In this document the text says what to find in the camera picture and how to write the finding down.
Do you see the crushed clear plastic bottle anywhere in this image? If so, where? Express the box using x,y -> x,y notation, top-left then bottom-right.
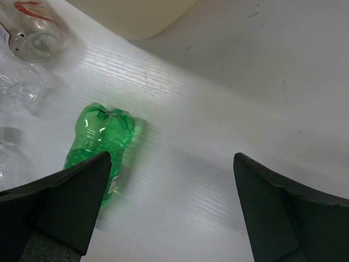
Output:
1,53 -> 46,112

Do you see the beige plastic bin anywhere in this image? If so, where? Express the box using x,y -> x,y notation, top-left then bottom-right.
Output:
69,0 -> 197,40

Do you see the green plastic bottle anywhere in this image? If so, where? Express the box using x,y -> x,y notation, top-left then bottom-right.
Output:
63,103 -> 135,205

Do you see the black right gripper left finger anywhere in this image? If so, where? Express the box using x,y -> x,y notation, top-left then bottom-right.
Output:
1,152 -> 111,261

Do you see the clear bottle red label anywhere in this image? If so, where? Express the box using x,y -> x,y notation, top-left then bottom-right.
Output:
1,1 -> 64,62

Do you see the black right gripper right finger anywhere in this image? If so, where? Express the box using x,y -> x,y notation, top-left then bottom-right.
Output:
233,153 -> 348,261

